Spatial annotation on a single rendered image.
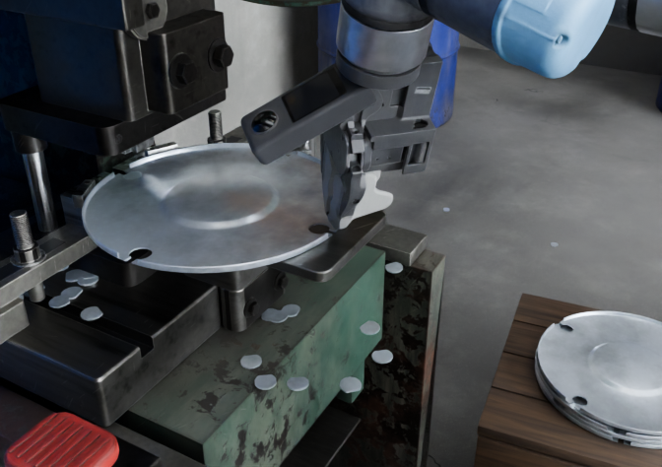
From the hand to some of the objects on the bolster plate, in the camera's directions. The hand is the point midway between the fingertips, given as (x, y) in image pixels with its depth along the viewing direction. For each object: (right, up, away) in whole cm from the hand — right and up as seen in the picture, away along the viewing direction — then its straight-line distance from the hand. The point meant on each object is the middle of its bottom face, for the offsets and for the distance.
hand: (331, 218), depth 75 cm
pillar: (-33, -1, +10) cm, 34 cm away
